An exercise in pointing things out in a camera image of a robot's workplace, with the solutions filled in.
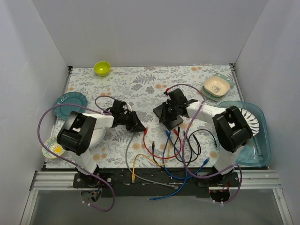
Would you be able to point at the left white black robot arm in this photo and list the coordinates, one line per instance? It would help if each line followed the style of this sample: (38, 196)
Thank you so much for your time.
(82, 131)

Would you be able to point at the floral table mat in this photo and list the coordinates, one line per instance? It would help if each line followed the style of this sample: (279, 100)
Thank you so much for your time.
(144, 87)

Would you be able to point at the black network switch box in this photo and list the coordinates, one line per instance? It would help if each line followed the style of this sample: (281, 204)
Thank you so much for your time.
(173, 119)

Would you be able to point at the pale green square plate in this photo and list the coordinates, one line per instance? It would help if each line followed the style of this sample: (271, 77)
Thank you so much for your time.
(210, 96)

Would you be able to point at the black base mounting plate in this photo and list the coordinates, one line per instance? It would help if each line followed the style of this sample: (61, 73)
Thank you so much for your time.
(156, 183)

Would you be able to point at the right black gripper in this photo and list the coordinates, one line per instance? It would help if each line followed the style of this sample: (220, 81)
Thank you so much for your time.
(168, 112)

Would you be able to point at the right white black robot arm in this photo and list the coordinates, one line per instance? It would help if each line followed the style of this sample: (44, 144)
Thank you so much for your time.
(234, 126)

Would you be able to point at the lime green bowl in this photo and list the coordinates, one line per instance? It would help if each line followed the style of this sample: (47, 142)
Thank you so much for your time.
(102, 68)

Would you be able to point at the cream square bowl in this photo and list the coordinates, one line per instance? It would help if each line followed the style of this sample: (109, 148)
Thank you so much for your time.
(216, 86)

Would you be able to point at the teal plastic tub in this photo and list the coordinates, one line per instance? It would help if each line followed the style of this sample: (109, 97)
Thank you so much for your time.
(257, 151)

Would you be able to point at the aluminium frame rail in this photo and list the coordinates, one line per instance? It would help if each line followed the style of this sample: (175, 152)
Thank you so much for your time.
(248, 179)

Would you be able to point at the yellow teal patterned bowl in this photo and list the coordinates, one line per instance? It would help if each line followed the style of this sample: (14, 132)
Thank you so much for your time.
(54, 148)

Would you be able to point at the white round plate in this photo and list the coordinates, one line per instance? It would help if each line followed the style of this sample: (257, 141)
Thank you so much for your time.
(97, 137)

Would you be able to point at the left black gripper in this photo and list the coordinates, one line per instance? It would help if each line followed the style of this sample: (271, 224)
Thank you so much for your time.
(131, 120)

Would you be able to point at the teal scalloped plate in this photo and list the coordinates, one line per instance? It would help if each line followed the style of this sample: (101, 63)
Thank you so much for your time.
(75, 98)

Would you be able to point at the white blue striped plate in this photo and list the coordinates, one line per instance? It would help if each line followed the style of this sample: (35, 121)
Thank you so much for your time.
(252, 121)

